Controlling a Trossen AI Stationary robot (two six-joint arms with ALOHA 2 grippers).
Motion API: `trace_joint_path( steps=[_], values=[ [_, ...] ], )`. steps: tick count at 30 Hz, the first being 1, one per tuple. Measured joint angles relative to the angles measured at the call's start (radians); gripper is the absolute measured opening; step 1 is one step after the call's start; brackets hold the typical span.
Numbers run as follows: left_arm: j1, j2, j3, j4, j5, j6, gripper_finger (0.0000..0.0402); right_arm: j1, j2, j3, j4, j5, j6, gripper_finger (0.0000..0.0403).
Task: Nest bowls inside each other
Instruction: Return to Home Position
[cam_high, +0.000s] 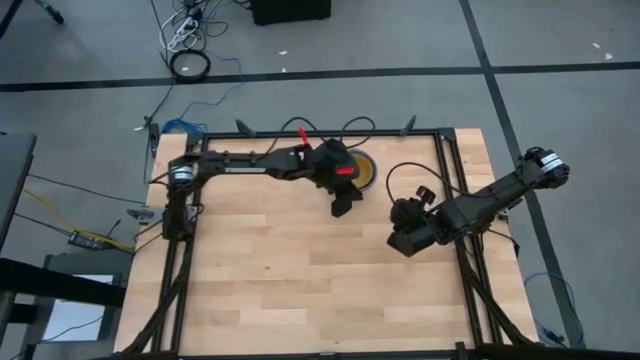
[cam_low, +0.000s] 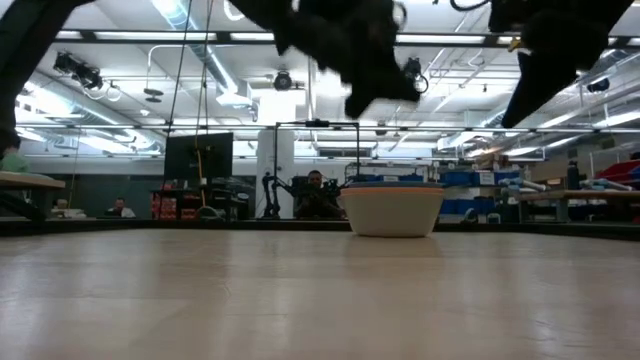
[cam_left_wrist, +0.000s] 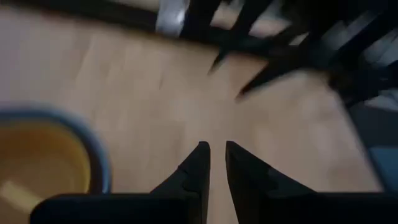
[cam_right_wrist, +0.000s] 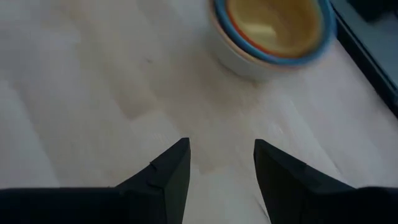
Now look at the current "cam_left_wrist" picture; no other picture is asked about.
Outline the blue plastic bowl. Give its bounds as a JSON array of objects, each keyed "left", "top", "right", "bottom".
[{"left": 0, "top": 104, "right": 112, "bottom": 195}]

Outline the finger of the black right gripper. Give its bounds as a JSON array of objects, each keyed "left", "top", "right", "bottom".
[
  {"left": 234, "top": 58, "right": 313, "bottom": 101},
  {"left": 206, "top": 43, "right": 252, "bottom": 75}
]

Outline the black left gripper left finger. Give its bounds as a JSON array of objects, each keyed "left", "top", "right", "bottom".
[{"left": 150, "top": 141, "right": 211, "bottom": 224}]

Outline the small yellow plastic bowl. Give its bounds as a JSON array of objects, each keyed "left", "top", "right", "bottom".
[{"left": 0, "top": 119, "right": 91, "bottom": 224}]

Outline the black aluminium table frame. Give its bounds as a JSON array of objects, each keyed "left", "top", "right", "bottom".
[{"left": 0, "top": 0, "right": 398, "bottom": 63}]

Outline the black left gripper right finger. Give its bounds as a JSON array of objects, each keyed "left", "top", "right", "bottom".
[{"left": 225, "top": 140, "right": 315, "bottom": 224}]

